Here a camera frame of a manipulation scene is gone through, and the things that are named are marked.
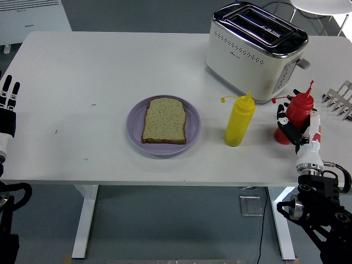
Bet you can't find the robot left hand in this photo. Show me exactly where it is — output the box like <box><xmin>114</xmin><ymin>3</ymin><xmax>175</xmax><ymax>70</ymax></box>
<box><xmin>0</xmin><ymin>74</ymin><xmax>21</xmax><ymax>163</ymax></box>

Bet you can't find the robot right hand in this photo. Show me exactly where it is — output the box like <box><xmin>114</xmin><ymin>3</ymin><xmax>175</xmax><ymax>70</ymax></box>
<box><xmin>276</xmin><ymin>88</ymin><xmax>325</xmax><ymax>168</ymax></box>

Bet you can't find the red squeeze bottle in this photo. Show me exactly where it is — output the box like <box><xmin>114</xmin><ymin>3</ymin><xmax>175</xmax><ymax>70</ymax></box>
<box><xmin>271</xmin><ymin>80</ymin><xmax>315</xmax><ymax>146</ymax></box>

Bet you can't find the bread slice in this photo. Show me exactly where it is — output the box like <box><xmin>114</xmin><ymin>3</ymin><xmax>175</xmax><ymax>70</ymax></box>
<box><xmin>141</xmin><ymin>97</ymin><xmax>188</xmax><ymax>145</ymax></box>

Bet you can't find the silver metal toast rack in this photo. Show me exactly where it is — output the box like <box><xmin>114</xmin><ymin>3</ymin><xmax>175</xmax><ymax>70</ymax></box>
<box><xmin>321</xmin><ymin>80</ymin><xmax>352</xmax><ymax>122</ymax></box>

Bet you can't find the yellow squeeze bottle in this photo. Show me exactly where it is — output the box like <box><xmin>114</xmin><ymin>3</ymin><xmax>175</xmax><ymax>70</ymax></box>
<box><xmin>219</xmin><ymin>91</ymin><xmax>256</xmax><ymax>147</ymax></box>

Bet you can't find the clear floor socket cover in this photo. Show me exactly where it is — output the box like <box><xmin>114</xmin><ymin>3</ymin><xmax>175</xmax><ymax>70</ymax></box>
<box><xmin>239</xmin><ymin>195</ymin><xmax>265</xmax><ymax>217</ymax></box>

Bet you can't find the white table leg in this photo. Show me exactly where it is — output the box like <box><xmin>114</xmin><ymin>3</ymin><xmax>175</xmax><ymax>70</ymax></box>
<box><xmin>268</xmin><ymin>186</ymin><xmax>296</xmax><ymax>261</ymax></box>
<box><xmin>71</xmin><ymin>184</ymin><xmax>99</xmax><ymax>259</ymax></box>

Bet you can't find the white and chrome toaster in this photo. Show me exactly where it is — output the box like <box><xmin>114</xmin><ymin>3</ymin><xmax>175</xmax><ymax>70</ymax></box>
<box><xmin>205</xmin><ymin>1</ymin><xmax>311</xmax><ymax>105</ymax></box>

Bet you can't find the white heater appliance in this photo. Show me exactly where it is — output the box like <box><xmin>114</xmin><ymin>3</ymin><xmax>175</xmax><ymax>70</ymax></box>
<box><xmin>0</xmin><ymin>0</ymin><xmax>73</xmax><ymax>54</ymax></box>

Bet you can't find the purple round plate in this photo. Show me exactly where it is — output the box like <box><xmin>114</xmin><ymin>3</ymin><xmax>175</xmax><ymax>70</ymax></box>
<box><xmin>126</xmin><ymin>95</ymin><xmax>202</xmax><ymax>157</ymax></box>

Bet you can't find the white round side table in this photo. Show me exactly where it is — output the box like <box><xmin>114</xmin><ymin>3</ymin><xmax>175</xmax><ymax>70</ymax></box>
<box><xmin>289</xmin><ymin>0</ymin><xmax>352</xmax><ymax>38</ymax></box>

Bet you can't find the black power cable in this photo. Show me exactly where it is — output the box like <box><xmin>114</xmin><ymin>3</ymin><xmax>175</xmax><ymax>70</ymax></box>
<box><xmin>257</xmin><ymin>187</ymin><xmax>269</xmax><ymax>264</ymax></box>

